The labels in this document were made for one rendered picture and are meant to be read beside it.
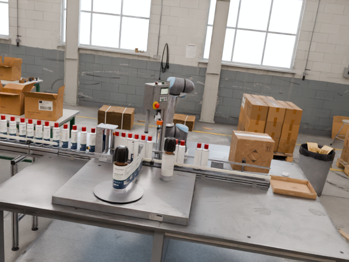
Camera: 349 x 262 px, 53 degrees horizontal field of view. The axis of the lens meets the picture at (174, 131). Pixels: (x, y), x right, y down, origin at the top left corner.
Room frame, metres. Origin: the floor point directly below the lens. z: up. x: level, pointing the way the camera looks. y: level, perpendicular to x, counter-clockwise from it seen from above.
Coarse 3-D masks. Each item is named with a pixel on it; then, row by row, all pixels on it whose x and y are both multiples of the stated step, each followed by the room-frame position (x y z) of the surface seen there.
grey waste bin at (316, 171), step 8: (304, 160) 4.34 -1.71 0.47; (312, 160) 4.26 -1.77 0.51; (320, 160) 4.23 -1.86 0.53; (304, 168) 4.33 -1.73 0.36; (312, 168) 4.26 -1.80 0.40; (320, 168) 4.24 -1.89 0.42; (328, 168) 4.28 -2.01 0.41; (312, 176) 4.26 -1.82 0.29; (320, 176) 4.25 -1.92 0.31; (312, 184) 4.26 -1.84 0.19; (320, 184) 4.26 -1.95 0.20; (320, 192) 4.31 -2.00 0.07
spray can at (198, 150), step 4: (200, 144) 2.54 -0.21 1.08; (196, 148) 2.54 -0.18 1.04; (200, 148) 2.54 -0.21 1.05; (196, 152) 2.53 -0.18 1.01; (200, 152) 2.53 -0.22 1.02; (196, 156) 2.53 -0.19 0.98; (200, 156) 2.54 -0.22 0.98; (196, 160) 2.53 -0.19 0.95; (196, 164) 2.53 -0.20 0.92; (196, 168) 2.53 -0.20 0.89
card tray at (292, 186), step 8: (272, 176) 2.62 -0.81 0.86; (280, 176) 2.61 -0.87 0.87; (272, 184) 2.52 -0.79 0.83; (280, 184) 2.54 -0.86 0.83; (288, 184) 2.56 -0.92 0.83; (296, 184) 2.58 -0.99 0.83; (304, 184) 2.59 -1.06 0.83; (280, 192) 2.36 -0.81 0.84; (288, 192) 2.36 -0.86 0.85; (296, 192) 2.35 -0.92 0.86; (304, 192) 2.35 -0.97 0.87; (312, 192) 2.43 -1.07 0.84
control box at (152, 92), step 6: (150, 84) 2.61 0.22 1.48; (144, 90) 2.64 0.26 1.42; (150, 90) 2.60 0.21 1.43; (156, 90) 2.60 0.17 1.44; (168, 90) 2.70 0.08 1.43; (144, 96) 2.64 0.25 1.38; (150, 96) 2.60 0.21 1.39; (156, 96) 2.60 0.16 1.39; (162, 96) 2.65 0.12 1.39; (144, 102) 2.63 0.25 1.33; (150, 102) 2.59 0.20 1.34; (156, 102) 2.61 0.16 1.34; (162, 102) 2.66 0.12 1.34; (150, 108) 2.59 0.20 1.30; (156, 108) 2.61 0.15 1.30; (162, 108) 2.66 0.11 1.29
